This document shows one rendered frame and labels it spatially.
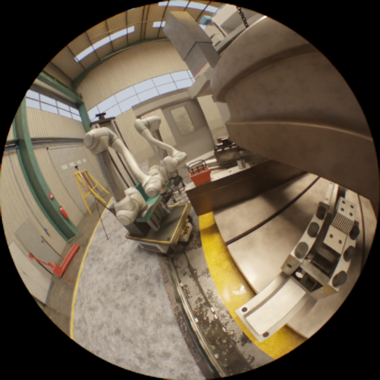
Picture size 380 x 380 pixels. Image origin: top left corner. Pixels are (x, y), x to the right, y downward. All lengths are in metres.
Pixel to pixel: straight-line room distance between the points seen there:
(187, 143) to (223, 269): 3.75
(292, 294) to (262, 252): 0.44
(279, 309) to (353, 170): 0.74
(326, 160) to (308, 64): 0.51
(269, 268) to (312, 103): 1.06
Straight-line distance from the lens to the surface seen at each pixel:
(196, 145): 4.27
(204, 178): 1.16
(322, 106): 0.81
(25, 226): 6.35
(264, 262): 0.99
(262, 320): 0.78
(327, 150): 0.70
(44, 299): 5.46
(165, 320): 1.45
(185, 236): 1.53
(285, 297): 0.80
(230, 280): 1.27
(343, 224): 0.68
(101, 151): 0.87
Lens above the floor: 1.23
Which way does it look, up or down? 27 degrees down
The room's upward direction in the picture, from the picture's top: 25 degrees counter-clockwise
